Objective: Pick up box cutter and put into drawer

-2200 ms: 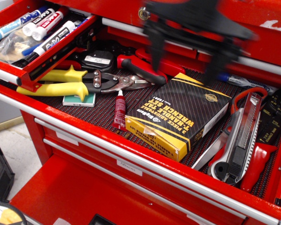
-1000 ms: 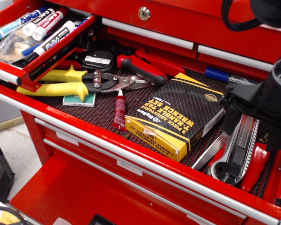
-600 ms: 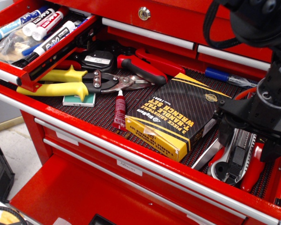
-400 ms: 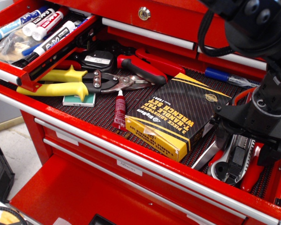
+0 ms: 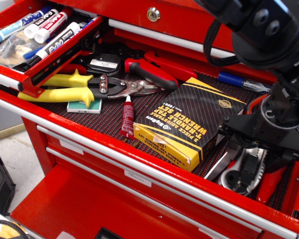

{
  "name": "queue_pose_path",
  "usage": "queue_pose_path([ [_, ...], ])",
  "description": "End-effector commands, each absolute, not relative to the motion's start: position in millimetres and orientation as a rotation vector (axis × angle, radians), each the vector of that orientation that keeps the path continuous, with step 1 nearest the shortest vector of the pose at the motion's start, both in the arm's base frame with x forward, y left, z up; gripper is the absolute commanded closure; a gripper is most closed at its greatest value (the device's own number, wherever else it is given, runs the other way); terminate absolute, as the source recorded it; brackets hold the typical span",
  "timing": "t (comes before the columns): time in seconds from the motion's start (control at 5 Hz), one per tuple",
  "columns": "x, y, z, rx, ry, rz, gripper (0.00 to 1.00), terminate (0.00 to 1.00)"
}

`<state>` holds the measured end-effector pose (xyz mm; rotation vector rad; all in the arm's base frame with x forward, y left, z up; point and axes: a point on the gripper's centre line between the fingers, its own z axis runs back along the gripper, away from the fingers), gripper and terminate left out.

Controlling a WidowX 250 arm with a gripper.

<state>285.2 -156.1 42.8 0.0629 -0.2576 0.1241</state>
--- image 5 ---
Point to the clear plastic parts bag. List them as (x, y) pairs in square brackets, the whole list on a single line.
[(13, 49)]

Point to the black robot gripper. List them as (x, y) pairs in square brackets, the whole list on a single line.
[(274, 126)]

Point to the red capped white marker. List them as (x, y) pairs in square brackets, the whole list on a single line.
[(44, 33)]

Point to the red upper open drawer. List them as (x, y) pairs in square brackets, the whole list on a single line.
[(31, 81)]

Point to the red main open drawer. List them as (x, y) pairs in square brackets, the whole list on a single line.
[(195, 169)]

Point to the red grey scissors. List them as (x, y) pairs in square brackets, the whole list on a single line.
[(224, 161)]

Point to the black tape measure case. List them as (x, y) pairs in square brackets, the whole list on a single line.
[(108, 64)]

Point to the black capped white marker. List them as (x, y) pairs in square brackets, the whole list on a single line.
[(40, 23)]

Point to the red black handled crimper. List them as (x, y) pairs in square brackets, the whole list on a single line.
[(162, 72)]

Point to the red threadlocker tube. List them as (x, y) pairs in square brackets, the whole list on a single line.
[(127, 128)]

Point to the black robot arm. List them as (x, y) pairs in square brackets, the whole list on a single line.
[(265, 36)]

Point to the red tool chest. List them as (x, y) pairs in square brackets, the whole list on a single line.
[(95, 180)]

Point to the blue pen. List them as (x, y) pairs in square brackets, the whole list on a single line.
[(32, 53)]

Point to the blue capped bic marker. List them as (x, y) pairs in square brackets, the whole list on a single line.
[(244, 83)]

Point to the yellow object bottom left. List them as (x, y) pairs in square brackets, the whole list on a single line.
[(8, 232)]

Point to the silver black box cutter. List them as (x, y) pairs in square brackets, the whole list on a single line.
[(245, 173)]

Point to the green white small box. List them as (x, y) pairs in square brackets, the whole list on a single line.
[(80, 107)]

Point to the silver chest lock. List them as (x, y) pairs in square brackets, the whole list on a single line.
[(153, 14)]

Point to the light blue marker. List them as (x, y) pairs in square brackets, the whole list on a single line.
[(11, 29)]

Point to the yellow handled tin snips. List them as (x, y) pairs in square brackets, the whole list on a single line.
[(77, 87)]

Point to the black yellow tap wrench box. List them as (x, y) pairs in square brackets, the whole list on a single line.
[(183, 127)]

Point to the black expo marker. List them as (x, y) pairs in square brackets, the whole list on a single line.
[(71, 30)]

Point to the red handled wire stripper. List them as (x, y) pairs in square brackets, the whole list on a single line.
[(269, 185)]

